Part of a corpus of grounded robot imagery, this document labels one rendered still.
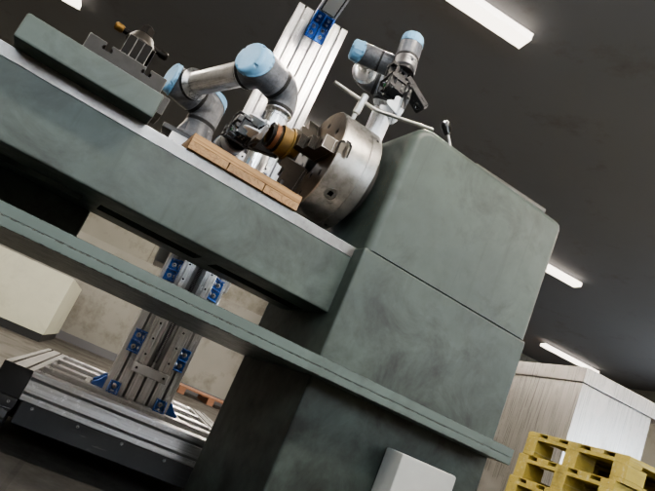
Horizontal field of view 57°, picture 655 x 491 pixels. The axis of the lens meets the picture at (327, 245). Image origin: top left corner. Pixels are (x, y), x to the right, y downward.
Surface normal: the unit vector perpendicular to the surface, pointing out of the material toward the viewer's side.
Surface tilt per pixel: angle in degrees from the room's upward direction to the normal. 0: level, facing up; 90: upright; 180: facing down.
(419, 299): 90
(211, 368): 90
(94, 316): 90
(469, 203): 90
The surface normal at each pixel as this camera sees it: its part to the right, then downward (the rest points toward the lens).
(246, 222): 0.46, -0.06
